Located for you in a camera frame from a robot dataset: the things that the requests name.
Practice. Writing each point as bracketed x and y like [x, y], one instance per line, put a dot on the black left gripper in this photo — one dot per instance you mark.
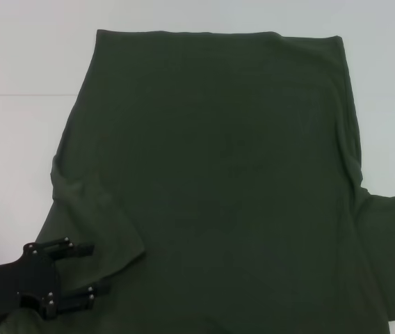
[27, 278]

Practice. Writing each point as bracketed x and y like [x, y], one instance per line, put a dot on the dark green shirt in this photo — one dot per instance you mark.
[218, 156]

